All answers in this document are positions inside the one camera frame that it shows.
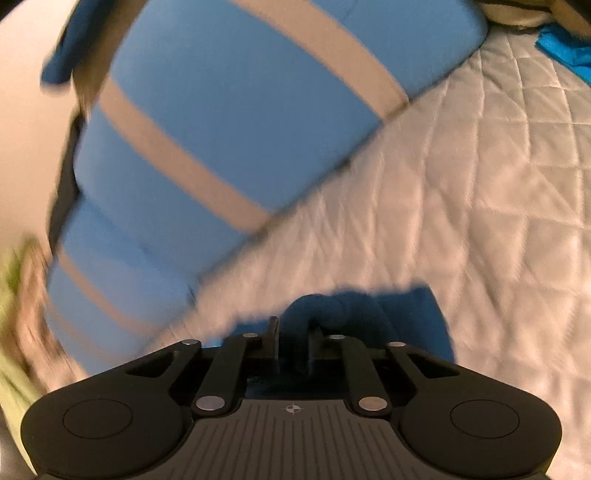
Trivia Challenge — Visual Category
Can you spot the bright blue cloth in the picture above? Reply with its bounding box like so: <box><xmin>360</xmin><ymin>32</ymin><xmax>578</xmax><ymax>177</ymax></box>
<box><xmin>536</xmin><ymin>23</ymin><xmax>591</xmax><ymax>79</ymax></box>

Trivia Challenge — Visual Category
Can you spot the beige rolled comforter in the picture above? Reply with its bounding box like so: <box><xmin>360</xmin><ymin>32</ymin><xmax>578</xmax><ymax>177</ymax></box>
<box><xmin>21</xmin><ymin>258</ymin><xmax>90</xmax><ymax>386</ymax></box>

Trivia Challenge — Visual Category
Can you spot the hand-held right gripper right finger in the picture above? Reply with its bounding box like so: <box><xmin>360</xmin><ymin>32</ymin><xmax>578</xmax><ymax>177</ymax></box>
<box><xmin>305</xmin><ymin>323</ymin><xmax>461</xmax><ymax>414</ymax></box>

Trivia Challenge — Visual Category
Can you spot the blue grey-striped pillow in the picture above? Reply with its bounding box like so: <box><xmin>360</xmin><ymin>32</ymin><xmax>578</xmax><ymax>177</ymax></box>
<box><xmin>44</xmin><ymin>198</ymin><xmax>241</xmax><ymax>377</ymax></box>
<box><xmin>74</xmin><ymin>0</ymin><xmax>490</xmax><ymax>234</ymax></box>

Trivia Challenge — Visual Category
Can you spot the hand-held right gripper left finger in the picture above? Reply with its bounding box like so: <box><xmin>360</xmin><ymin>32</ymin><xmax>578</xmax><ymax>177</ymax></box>
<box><xmin>124</xmin><ymin>316</ymin><xmax>281</xmax><ymax>414</ymax></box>

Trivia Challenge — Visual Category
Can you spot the dark blue sweater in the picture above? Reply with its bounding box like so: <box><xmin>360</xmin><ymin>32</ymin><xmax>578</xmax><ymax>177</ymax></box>
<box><xmin>203</xmin><ymin>285</ymin><xmax>458</xmax><ymax>398</ymax></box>

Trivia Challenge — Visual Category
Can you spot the grey quilted bedspread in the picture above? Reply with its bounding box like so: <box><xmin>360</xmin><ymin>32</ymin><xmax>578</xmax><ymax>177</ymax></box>
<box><xmin>152</xmin><ymin>28</ymin><xmax>591</xmax><ymax>480</ymax></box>

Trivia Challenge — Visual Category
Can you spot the green cloth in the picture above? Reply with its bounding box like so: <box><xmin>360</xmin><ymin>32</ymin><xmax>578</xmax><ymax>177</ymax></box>
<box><xmin>0</xmin><ymin>240</ymin><xmax>51</xmax><ymax>444</ymax></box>

